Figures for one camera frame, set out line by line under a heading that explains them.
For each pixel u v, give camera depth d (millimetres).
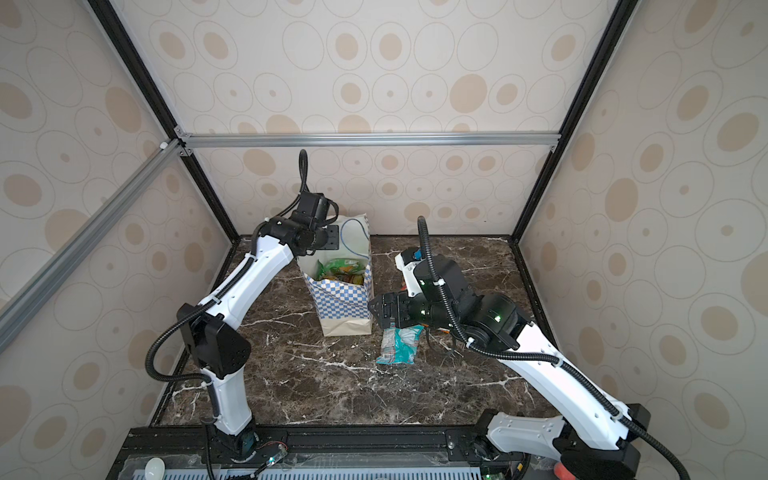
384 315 530
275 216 635
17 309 512
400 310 522
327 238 760
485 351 402
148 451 739
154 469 698
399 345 858
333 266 996
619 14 684
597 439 384
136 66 748
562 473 670
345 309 833
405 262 555
